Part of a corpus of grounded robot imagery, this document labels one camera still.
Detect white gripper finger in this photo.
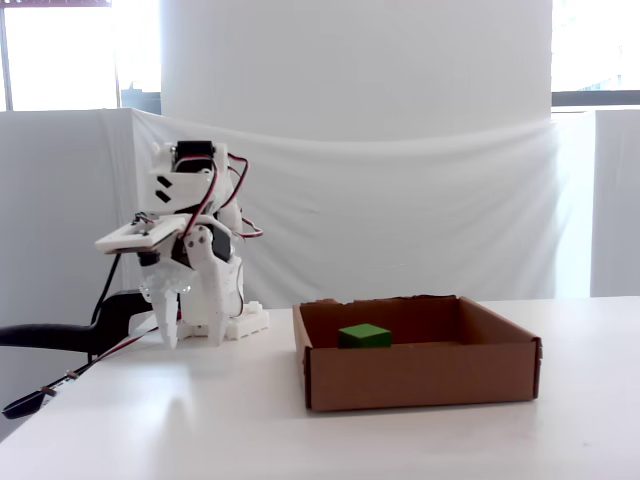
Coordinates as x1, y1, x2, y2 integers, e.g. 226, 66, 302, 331
141, 271, 194, 351
181, 224, 227, 347

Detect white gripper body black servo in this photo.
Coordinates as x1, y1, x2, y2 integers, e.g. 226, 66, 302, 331
138, 219, 242, 281

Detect green cube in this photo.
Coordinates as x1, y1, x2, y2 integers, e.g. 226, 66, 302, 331
338, 323, 392, 350

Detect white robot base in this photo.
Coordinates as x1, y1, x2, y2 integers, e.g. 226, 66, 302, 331
163, 298, 271, 347

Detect brown cardboard box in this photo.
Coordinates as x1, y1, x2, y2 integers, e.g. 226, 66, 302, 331
292, 293, 544, 414

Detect black table clamp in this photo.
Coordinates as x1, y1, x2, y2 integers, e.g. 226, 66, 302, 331
0, 289, 157, 357

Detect white side panel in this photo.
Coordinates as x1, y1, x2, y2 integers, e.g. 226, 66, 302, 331
589, 108, 640, 299
0, 108, 135, 329

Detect white backdrop cloth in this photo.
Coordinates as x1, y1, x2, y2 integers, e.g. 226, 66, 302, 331
119, 107, 596, 309

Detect black camera cable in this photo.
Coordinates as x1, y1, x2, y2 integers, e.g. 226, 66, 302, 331
88, 252, 122, 331

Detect red servo wires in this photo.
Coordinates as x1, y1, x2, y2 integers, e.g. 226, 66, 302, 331
182, 154, 265, 242

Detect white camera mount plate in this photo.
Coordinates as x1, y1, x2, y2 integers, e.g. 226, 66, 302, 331
94, 214, 185, 256

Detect red and black power cable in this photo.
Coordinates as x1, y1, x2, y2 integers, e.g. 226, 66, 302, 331
1, 319, 162, 420

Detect dark window frame bar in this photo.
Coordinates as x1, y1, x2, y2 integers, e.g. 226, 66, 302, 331
551, 89, 640, 109

